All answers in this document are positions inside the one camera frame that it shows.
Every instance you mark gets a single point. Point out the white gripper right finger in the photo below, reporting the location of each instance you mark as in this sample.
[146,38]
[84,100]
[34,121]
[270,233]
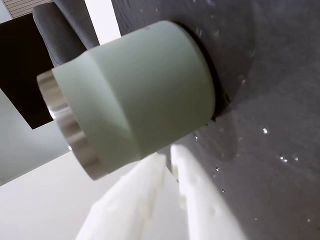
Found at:
[202,200]

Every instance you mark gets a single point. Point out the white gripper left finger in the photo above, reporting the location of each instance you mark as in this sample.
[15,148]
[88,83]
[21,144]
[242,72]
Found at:
[130,205]

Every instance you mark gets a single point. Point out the pale green steel-rimmed cup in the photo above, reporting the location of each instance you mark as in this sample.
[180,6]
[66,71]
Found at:
[140,95]

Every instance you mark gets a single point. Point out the black glossy mat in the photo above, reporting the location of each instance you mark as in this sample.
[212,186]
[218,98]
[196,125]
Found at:
[275,75]

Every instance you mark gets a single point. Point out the black flat screen panel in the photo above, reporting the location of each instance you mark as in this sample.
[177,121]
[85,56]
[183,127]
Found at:
[20,70]

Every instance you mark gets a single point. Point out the dark grey upholstered chair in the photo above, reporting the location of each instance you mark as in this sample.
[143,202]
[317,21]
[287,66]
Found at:
[62,32]

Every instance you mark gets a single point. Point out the beige slatted blind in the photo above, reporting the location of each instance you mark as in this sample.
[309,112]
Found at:
[27,6]

